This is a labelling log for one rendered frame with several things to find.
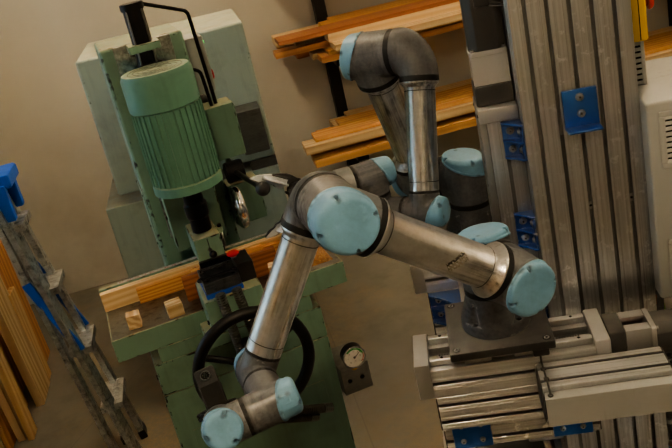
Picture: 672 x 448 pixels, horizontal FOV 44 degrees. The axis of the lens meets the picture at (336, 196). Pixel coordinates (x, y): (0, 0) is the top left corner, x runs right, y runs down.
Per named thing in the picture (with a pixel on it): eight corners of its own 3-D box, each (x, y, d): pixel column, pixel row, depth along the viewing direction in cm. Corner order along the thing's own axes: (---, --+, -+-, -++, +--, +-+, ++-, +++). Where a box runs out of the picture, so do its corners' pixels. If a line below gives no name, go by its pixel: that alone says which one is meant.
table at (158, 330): (121, 382, 190) (113, 360, 188) (110, 327, 218) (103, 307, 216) (361, 295, 205) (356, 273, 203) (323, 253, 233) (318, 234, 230)
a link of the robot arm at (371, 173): (401, 189, 205) (395, 157, 202) (360, 202, 202) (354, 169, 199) (389, 181, 212) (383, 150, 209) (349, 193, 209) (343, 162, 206)
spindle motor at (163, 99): (160, 207, 200) (121, 83, 189) (151, 188, 216) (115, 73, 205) (230, 185, 204) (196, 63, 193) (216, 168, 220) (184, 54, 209)
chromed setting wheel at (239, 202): (244, 235, 226) (233, 194, 221) (234, 221, 237) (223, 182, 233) (255, 232, 226) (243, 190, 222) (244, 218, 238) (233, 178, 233)
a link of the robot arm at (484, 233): (500, 263, 188) (491, 209, 183) (531, 286, 176) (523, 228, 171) (453, 281, 185) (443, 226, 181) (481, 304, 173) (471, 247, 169)
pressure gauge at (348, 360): (347, 378, 214) (340, 351, 211) (342, 371, 217) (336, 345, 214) (369, 369, 215) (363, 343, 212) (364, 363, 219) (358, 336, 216)
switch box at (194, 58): (196, 96, 231) (180, 40, 226) (190, 91, 240) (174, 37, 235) (217, 90, 233) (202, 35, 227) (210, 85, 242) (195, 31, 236)
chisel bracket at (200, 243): (202, 271, 212) (193, 241, 209) (192, 252, 225) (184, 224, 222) (229, 261, 214) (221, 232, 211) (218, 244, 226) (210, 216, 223)
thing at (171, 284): (140, 304, 213) (136, 290, 212) (140, 301, 215) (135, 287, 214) (354, 231, 228) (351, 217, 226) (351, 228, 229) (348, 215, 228)
